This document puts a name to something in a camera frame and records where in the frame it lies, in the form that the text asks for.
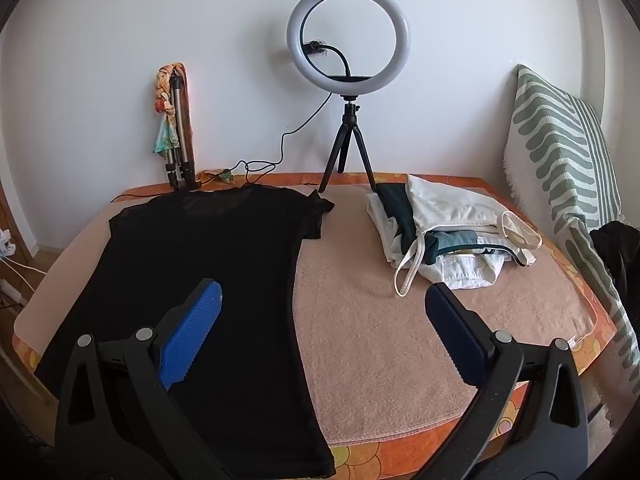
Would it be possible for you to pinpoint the white ring light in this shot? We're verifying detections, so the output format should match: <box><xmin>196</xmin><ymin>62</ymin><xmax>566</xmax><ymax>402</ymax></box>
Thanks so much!
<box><xmin>286</xmin><ymin>0</ymin><xmax>412</xmax><ymax>97</ymax></box>

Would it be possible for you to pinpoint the colourful silk scarf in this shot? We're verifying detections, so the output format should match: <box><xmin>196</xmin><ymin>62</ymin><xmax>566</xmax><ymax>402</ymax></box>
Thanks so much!
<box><xmin>150</xmin><ymin>62</ymin><xmax>188</xmax><ymax>162</ymax></box>

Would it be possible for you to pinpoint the orange green crumpled cloth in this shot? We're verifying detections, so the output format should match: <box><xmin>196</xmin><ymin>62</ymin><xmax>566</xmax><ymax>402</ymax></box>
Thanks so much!
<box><xmin>197</xmin><ymin>169</ymin><xmax>238</xmax><ymax>186</ymax></box>

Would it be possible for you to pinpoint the folded silver tripod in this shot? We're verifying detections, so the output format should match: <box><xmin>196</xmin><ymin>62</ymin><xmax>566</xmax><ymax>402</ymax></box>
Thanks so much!
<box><xmin>162</xmin><ymin>72</ymin><xmax>198</xmax><ymax>191</ymax></box>

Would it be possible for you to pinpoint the black ring light cable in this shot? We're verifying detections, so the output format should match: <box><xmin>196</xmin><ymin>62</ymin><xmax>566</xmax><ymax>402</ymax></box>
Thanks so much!
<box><xmin>111</xmin><ymin>92</ymin><xmax>333</xmax><ymax>203</ymax></box>

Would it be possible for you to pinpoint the pink towel blanket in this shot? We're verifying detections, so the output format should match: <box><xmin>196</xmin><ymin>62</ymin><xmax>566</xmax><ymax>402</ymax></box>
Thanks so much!
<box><xmin>14</xmin><ymin>180</ymin><xmax>603</xmax><ymax>446</ymax></box>

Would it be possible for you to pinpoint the orange floral bedsheet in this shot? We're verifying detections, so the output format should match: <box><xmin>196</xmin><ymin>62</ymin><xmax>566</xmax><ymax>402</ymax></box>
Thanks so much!
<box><xmin>12</xmin><ymin>170</ymin><xmax>618</xmax><ymax>480</ymax></box>

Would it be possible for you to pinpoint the green white folded garment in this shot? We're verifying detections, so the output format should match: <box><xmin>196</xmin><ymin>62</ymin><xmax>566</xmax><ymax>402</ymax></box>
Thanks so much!
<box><xmin>367</xmin><ymin>182</ymin><xmax>538</xmax><ymax>267</ymax></box>

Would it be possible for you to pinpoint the small black tripod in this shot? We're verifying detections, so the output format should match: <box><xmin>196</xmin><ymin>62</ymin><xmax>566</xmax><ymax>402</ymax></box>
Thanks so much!
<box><xmin>317</xmin><ymin>94</ymin><xmax>378</xmax><ymax>193</ymax></box>

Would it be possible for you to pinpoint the white cable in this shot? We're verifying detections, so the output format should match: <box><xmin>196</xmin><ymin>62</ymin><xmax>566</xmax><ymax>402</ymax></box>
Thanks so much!
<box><xmin>0</xmin><ymin>254</ymin><xmax>47</xmax><ymax>275</ymax></box>

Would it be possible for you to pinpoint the dark cloth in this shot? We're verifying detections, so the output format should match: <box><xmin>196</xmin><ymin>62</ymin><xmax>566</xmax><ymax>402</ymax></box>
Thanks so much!
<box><xmin>589</xmin><ymin>220</ymin><xmax>640</xmax><ymax>311</ymax></box>

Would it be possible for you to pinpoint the cream strappy folded garment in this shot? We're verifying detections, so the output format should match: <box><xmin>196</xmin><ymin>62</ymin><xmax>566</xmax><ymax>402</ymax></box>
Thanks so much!
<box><xmin>390</xmin><ymin>211</ymin><xmax>543</xmax><ymax>297</ymax></box>

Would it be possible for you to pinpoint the green white striped pillow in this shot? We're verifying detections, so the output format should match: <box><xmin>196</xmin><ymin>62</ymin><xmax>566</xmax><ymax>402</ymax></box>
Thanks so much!
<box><xmin>502</xmin><ymin>64</ymin><xmax>640</xmax><ymax>361</ymax></box>

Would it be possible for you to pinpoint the black t-shirt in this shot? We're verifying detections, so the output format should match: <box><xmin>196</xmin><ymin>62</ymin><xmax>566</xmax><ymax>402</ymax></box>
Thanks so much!
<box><xmin>35</xmin><ymin>184</ymin><xmax>337</xmax><ymax>478</ymax></box>

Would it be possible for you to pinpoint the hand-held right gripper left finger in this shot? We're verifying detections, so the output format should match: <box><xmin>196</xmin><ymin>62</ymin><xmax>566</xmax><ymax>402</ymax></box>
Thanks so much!
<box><xmin>54</xmin><ymin>278</ymin><xmax>236</xmax><ymax>480</ymax></box>

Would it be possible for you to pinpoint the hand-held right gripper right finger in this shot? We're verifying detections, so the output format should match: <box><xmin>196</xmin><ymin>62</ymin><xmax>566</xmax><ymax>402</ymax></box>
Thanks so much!
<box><xmin>424</xmin><ymin>282</ymin><xmax>601</xmax><ymax>480</ymax></box>

